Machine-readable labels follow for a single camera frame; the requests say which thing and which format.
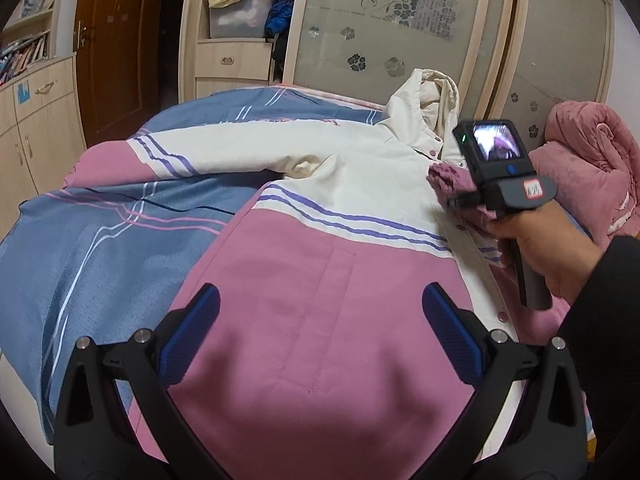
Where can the blue sticker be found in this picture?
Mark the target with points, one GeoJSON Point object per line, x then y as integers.
{"type": "Point", "coordinates": [23, 92]}

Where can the beige wardrobe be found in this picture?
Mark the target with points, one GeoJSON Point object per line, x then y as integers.
{"type": "Point", "coordinates": [500, 35]}

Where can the pink fleece blanket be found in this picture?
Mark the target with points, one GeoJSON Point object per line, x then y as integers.
{"type": "Point", "coordinates": [590, 160]}

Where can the clear plastic storage box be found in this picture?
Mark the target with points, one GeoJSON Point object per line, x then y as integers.
{"type": "Point", "coordinates": [240, 17]}

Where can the pink and white jacket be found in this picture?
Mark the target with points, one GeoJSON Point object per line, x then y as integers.
{"type": "Point", "coordinates": [325, 310]}

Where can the blue garment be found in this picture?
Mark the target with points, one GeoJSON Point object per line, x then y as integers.
{"type": "Point", "coordinates": [279, 17]}

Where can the beige bookshelf cabinet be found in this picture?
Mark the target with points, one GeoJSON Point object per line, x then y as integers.
{"type": "Point", "coordinates": [45, 125]}

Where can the frosted floral sliding door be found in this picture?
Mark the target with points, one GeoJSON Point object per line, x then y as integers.
{"type": "Point", "coordinates": [400, 50]}
{"type": "Point", "coordinates": [565, 50]}

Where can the beige wardrobe drawer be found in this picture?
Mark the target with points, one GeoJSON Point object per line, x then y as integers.
{"type": "Point", "coordinates": [232, 60]}

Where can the brown wooden door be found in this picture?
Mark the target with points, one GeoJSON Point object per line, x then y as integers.
{"type": "Point", "coordinates": [130, 50]}

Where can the row of books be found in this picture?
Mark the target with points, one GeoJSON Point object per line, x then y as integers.
{"type": "Point", "coordinates": [25, 55]}

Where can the person's right hand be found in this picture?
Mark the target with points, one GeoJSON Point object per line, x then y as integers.
{"type": "Point", "coordinates": [555, 245]}

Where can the blue striped bedsheet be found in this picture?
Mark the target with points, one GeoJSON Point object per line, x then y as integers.
{"type": "Point", "coordinates": [100, 240]}

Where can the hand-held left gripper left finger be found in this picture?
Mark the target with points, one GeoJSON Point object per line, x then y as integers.
{"type": "Point", "coordinates": [192, 332]}

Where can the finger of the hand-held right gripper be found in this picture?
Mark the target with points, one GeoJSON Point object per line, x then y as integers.
{"type": "Point", "coordinates": [462, 201]}

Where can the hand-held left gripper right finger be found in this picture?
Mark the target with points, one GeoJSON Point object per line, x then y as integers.
{"type": "Point", "coordinates": [450, 332]}

